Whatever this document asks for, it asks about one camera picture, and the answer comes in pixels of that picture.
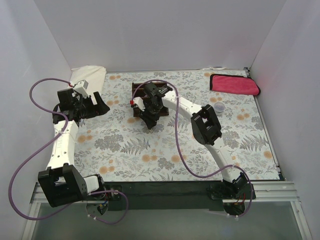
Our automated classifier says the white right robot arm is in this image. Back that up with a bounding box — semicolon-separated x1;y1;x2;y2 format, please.
130;80;248;199

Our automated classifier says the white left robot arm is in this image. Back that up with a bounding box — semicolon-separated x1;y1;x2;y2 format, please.
38;88;110;207

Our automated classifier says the floral table mat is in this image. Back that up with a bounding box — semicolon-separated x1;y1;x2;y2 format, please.
74;70;280;182

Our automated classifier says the brown wooden desk organizer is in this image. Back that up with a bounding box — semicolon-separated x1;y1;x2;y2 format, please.
131;82;169;117

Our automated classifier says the white folded cloth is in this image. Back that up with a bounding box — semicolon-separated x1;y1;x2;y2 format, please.
70;65;107;94

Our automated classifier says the clear round pin box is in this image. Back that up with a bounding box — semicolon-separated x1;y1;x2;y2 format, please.
213;102;226;115

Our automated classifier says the red microfiber cloth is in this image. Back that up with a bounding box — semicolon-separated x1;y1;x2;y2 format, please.
209;74;261;96

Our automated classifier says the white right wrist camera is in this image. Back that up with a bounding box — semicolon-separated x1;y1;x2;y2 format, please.
130;97;146;112

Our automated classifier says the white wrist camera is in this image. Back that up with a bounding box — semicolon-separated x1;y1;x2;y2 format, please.
130;97;146;112
73;80;90;98

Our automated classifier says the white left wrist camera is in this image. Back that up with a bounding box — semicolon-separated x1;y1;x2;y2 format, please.
73;80;90;98

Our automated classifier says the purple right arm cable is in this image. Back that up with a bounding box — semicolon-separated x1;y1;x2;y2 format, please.
131;79;255;218

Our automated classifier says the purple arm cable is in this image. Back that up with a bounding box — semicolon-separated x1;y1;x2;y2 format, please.
8;77;130;225
131;79;255;218

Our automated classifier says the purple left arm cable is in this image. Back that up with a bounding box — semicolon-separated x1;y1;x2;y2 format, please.
8;77;130;225

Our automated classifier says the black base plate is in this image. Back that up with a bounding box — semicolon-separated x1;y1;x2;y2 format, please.
77;180;251;211

